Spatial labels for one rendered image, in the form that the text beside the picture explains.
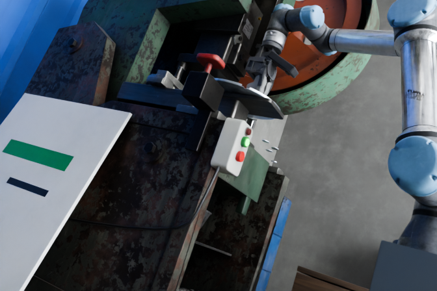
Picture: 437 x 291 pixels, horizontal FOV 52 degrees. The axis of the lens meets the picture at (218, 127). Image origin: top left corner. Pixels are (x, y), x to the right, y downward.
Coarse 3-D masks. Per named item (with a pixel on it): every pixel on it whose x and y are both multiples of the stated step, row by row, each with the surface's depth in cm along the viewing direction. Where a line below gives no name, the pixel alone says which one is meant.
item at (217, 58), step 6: (198, 54) 117; (204, 54) 116; (210, 54) 115; (198, 60) 118; (204, 60) 117; (210, 60) 116; (216, 60) 115; (222, 60) 116; (204, 66) 121; (210, 66) 117; (216, 66) 118; (222, 66) 117
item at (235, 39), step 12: (252, 12) 162; (252, 24) 163; (204, 36) 158; (216, 36) 155; (228, 36) 153; (240, 36) 154; (252, 36) 165; (204, 48) 155; (216, 48) 153; (228, 48) 152; (240, 48) 153; (228, 60) 152; (240, 60) 153; (240, 72) 156
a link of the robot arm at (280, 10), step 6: (276, 6) 154; (282, 6) 152; (288, 6) 152; (276, 12) 152; (282, 12) 150; (276, 18) 151; (282, 18) 149; (270, 24) 152; (276, 24) 151; (282, 24) 150; (276, 30) 150; (282, 30) 150
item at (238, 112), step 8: (224, 96) 145; (232, 96) 143; (240, 96) 142; (248, 96) 140; (224, 104) 146; (232, 104) 144; (240, 104) 145; (248, 104) 145; (256, 104) 142; (264, 104) 140; (272, 104) 138; (224, 112) 144; (232, 112) 143; (240, 112) 146; (248, 112) 151; (256, 112) 150; (264, 112) 147; (272, 112) 144; (280, 112) 144
